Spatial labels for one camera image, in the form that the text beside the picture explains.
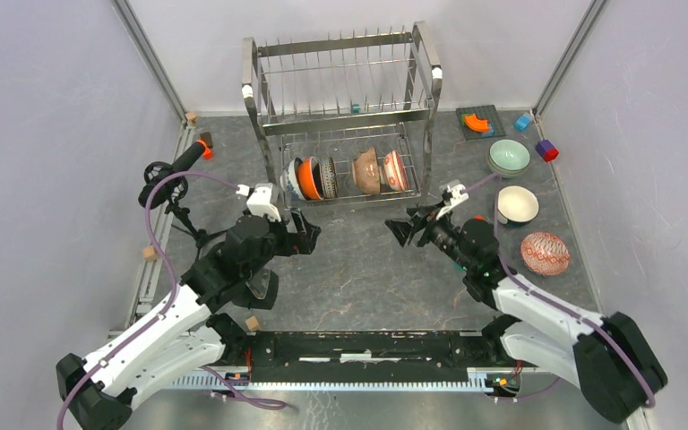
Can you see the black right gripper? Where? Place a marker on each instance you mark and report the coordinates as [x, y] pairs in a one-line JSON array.
[[425, 218]]

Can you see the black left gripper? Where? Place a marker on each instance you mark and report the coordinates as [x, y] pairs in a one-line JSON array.
[[302, 241]]

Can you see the pale green ceramic bowl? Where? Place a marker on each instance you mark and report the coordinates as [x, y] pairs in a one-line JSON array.
[[506, 173]]

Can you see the blue zigzag patterned bowl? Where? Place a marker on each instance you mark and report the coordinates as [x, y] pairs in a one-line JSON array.
[[545, 253]]

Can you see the steel two-tier dish rack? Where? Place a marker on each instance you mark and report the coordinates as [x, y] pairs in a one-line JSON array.
[[298, 95]]

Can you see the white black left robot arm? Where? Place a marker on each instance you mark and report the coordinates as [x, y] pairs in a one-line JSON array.
[[187, 329]]

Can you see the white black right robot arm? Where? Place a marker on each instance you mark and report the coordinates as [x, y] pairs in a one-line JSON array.
[[606, 357]]

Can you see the red white patterned bowl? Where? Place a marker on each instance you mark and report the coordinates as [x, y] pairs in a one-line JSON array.
[[394, 174]]

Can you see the black white patterned bowl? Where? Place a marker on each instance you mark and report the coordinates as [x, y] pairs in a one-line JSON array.
[[329, 178]]

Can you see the blue white porcelain bowl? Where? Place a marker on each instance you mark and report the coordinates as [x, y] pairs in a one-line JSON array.
[[289, 179]]

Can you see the black clear-top container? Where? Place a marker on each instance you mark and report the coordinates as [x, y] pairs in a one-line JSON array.
[[263, 289]]

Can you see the orange bowl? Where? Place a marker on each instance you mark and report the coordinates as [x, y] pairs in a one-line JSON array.
[[308, 177]]

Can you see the brown patterned bowl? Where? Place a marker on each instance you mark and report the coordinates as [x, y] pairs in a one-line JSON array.
[[366, 173]]

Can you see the wooden cube near base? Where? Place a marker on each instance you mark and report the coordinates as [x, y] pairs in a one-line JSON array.
[[252, 324]]

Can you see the orange curved block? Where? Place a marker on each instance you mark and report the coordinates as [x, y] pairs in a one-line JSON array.
[[476, 124]]

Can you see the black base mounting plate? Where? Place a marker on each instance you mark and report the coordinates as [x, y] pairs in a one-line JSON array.
[[365, 356]]

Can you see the grey building baseplate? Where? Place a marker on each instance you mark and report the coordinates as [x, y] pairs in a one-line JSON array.
[[485, 112]]

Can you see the light blue block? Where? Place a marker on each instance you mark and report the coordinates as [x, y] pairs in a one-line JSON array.
[[524, 121]]

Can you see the purple red block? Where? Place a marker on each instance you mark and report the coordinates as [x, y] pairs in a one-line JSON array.
[[546, 150]]

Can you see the wooden cube back corner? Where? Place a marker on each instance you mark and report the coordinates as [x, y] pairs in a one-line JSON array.
[[191, 118]]

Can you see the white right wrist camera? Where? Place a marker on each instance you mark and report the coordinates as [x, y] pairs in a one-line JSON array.
[[453, 194]]

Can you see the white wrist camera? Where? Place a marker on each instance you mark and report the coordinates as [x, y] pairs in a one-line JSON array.
[[453, 194], [261, 200]]

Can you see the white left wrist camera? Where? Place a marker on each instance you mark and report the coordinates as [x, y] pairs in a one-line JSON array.
[[261, 200]]

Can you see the wooden cube left rail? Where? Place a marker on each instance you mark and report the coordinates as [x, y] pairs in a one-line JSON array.
[[150, 254]]

